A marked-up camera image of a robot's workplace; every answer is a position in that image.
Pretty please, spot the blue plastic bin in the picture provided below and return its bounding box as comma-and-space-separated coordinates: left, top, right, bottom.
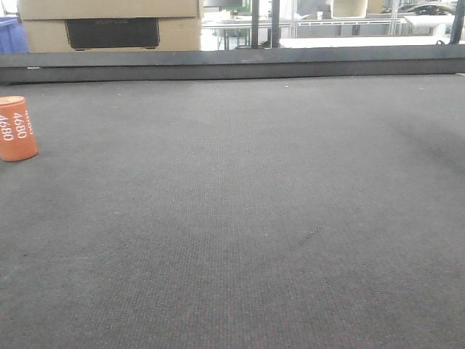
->
0, 17, 29, 54

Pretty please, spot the dark metal shelf rail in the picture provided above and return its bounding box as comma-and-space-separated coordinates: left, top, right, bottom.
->
1, 44, 464, 84

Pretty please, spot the orange cylindrical 4680 capacitor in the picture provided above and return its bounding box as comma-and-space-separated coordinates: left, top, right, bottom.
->
1, 96, 39, 162

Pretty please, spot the black vertical post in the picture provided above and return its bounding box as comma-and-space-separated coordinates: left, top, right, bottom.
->
251, 0, 259, 49
270, 0, 280, 49

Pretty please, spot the black slanted post right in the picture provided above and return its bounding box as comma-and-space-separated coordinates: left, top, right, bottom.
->
449, 0, 465, 45

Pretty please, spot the black vertical post middle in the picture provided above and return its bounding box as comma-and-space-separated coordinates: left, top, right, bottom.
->
270, 0, 280, 49

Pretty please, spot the black vertical post left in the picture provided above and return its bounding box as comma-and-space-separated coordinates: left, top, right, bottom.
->
251, 0, 259, 49

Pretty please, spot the cardboard box with black panel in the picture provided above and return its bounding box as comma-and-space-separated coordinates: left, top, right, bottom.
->
17, 0, 202, 52

